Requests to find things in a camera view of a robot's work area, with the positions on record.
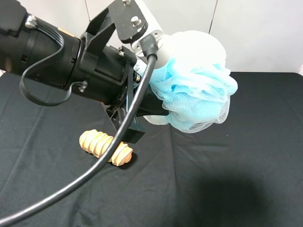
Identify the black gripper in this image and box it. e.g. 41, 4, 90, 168
77, 33, 169, 144

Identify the light blue mesh bath loofah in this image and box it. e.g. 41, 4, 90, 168
145, 30, 238, 133

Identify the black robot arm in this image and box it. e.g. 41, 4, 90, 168
0, 0, 169, 129

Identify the twisted golden bread loaf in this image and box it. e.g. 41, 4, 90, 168
79, 129, 133, 166

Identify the black tablecloth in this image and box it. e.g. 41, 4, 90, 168
0, 72, 303, 227

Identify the thick black cable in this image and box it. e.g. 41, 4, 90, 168
0, 35, 159, 227

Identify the white wrist camera on bracket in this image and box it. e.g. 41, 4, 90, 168
86, 0, 170, 69

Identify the thin black looped cable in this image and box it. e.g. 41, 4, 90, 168
19, 15, 87, 107

